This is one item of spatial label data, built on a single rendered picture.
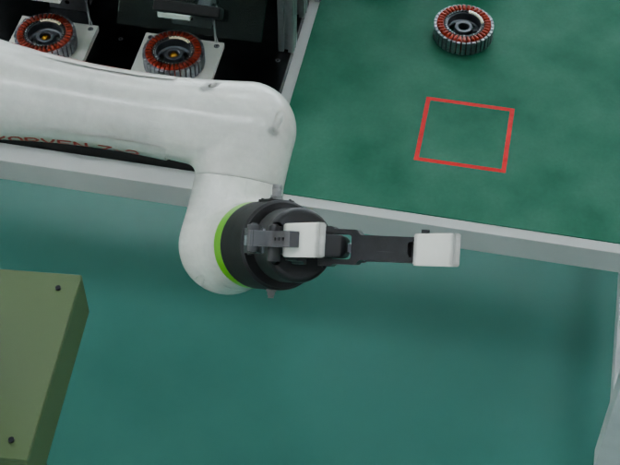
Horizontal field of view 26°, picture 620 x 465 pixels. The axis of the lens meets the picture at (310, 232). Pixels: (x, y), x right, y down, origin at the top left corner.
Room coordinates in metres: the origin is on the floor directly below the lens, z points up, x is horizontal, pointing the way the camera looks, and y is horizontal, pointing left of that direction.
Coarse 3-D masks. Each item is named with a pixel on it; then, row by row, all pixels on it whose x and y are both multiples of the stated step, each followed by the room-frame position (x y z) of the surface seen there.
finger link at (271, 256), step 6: (270, 228) 0.77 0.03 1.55; (276, 228) 0.77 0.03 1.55; (282, 228) 0.77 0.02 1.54; (270, 252) 0.75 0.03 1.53; (276, 252) 0.75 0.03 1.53; (270, 258) 0.75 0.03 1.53; (276, 258) 0.75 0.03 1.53; (288, 258) 0.79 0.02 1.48; (294, 258) 0.79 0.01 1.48; (300, 258) 0.80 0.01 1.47; (300, 264) 0.81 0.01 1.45
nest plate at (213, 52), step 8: (144, 40) 1.87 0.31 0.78; (200, 40) 1.87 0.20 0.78; (208, 48) 1.85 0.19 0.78; (216, 48) 1.85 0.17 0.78; (208, 56) 1.83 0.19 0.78; (216, 56) 1.83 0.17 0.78; (136, 64) 1.81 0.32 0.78; (208, 64) 1.81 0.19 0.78; (216, 64) 1.81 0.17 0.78; (200, 72) 1.78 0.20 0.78; (208, 72) 1.78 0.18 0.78
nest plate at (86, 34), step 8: (24, 16) 1.94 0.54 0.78; (80, 24) 1.91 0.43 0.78; (80, 32) 1.89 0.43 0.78; (88, 32) 1.89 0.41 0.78; (96, 32) 1.90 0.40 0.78; (80, 40) 1.87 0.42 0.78; (88, 40) 1.87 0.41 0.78; (80, 48) 1.85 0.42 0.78; (88, 48) 1.85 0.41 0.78; (72, 56) 1.83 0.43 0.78; (80, 56) 1.83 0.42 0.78
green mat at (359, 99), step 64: (320, 0) 2.02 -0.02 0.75; (384, 0) 2.02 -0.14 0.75; (448, 0) 2.02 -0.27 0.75; (512, 0) 2.02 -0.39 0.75; (576, 0) 2.02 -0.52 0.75; (320, 64) 1.84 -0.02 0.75; (384, 64) 1.84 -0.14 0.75; (448, 64) 1.84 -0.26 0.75; (512, 64) 1.84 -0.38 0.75; (576, 64) 1.84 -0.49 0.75; (320, 128) 1.67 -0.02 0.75; (384, 128) 1.67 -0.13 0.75; (448, 128) 1.67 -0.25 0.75; (512, 128) 1.67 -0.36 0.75; (576, 128) 1.67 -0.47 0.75; (320, 192) 1.52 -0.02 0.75; (384, 192) 1.52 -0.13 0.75; (448, 192) 1.52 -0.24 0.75; (512, 192) 1.52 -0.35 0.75; (576, 192) 1.52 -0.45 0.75
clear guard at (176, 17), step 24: (120, 0) 1.68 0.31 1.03; (144, 0) 1.68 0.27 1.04; (168, 0) 1.68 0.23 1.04; (192, 0) 1.67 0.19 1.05; (216, 0) 1.67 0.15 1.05; (240, 0) 1.66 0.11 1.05; (264, 0) 1.66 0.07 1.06; (144, 24) 1.65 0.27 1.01; (168, 24) 1.65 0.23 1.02; (192, 24) 1.64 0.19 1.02; (216, 24) 1.64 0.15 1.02; (240, 24) 1.64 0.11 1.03
